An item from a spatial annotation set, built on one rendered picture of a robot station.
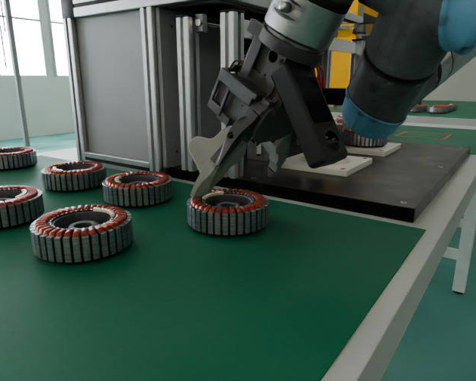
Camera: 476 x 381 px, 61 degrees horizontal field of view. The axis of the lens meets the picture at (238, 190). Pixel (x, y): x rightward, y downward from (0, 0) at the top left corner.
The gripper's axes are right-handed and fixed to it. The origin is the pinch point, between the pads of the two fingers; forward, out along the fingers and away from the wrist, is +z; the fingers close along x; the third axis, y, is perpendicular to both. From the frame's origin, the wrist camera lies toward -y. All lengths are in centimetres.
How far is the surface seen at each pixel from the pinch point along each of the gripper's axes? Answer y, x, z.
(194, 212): 1.1, 5.5, 3.2
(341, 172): -1.3, -28.3, 2.1
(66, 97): 586, -298, 357
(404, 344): -35, -98, 73
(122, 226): 2.5, 15.0, 3.6
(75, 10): 60, -7, 2
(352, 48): 30, -70, -9
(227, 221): -3.0, 4.1, 1.4
